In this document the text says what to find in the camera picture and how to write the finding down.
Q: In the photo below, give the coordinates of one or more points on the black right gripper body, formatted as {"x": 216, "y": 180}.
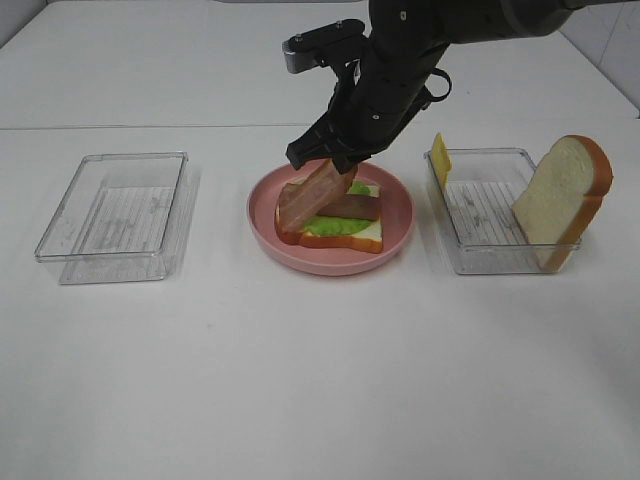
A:
{"x": 388, "y": 93}

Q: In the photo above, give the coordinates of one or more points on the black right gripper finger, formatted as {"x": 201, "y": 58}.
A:
{"x": 317, "y": 142}
{"x": 344, "y": 159}

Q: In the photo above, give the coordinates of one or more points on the brown ham slice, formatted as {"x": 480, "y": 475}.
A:
{"x": 353, "y": 206}

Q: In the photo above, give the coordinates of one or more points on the pink bacon strip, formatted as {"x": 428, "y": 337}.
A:
{"x": 322, "y": 187}

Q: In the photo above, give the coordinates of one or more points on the green lettuce leaf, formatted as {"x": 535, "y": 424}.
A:
{"x": 324, "y": 226}

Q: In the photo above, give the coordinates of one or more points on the bread slice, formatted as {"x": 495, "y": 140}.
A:
{"x": 562, "y": 198}
{"x": 369, "y": 240}

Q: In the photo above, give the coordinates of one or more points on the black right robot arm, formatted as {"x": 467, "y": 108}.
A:
{"x": 417, "y": 25}

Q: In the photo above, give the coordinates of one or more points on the pink round plate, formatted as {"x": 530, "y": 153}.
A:
{"x": 398, "y": 219}

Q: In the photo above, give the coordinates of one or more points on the yellow cheese slice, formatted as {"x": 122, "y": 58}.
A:
{"x": 442, "y": 162}

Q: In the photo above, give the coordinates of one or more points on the right clear plastic tray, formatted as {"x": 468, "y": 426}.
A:
{"x": 472, "y": 205}

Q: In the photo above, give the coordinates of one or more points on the clear plastic tray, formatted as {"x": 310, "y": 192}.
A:
{"x": 123, "y": 218}
{"x": 472, "y": 205}

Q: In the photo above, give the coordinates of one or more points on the left clear plastic tray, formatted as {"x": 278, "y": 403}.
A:
{"x": 123, "y": 218}

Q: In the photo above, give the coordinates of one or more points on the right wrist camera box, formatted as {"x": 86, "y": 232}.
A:
{"x": 334, "y": 45}

